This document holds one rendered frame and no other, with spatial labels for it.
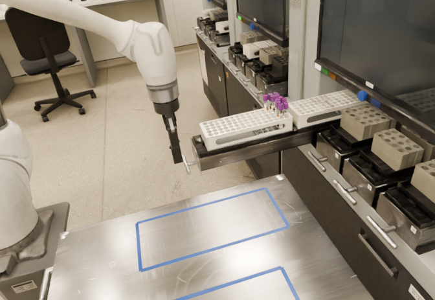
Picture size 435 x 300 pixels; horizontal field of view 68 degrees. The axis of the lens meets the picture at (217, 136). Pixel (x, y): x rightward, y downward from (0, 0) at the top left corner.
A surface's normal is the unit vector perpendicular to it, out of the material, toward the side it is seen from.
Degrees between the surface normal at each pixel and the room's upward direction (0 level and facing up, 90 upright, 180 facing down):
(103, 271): 0
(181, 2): 90
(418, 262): 90
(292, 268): 0
